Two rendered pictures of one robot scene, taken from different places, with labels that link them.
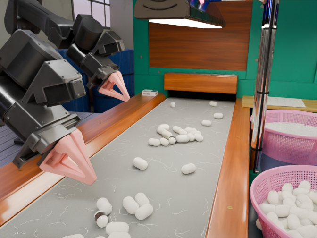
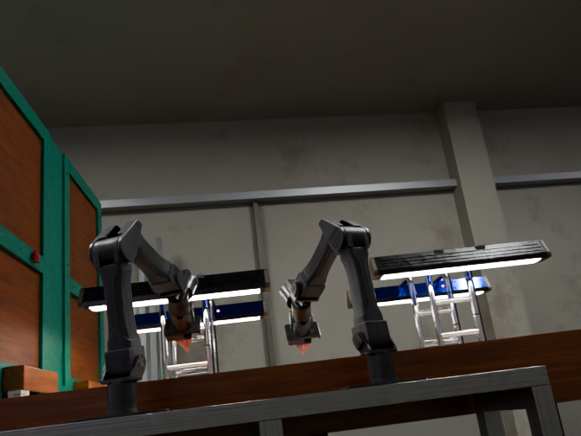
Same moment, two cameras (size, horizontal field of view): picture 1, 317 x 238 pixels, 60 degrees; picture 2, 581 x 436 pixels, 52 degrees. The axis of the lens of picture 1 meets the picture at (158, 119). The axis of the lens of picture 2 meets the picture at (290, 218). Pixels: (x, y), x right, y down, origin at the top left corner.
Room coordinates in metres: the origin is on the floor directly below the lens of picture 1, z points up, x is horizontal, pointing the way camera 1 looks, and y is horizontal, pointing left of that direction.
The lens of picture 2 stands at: (1.09, 1.86, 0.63)
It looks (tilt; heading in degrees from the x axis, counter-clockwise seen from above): 18 degrees up; 247
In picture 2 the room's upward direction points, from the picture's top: 7 degrees counter-clockwise
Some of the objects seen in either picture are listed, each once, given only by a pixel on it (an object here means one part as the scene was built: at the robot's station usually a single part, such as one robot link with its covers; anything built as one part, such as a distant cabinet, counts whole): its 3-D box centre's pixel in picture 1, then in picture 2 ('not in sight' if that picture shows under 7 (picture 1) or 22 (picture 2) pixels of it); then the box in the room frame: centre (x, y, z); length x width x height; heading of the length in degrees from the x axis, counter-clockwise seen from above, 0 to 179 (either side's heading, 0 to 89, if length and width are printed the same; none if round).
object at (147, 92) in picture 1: (149, 92); (18, 394); (1.17, 0.04, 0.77); 0.06 x 0.04 x 0.02; 72
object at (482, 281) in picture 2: not in sight; (418, 291); (-0.39, -0.33, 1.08); 0.62 x 0.08 x 0.07; 162
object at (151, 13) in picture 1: (198, 9); (175, 289); (0.71, -0.10, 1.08); 0.62 x 0.08 x 0.07; 162
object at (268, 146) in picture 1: (295, 136); not in sight; (0.78, -0.42, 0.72); 0.27 x 0.27 x 0.10
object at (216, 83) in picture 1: (200, 82); (32, 381); (1.14, -0.17, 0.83); 0.30 x 0.06 x 0.07; 72
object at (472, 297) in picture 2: not in sight; (463, 313); (-0.25, 0.13, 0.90); 0.20 x 0.19 x 0.45; 162
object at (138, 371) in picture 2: not in sight; (122, 370); (0.94, 0.42, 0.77); 0.09 x 0.06 x 0.06; 140
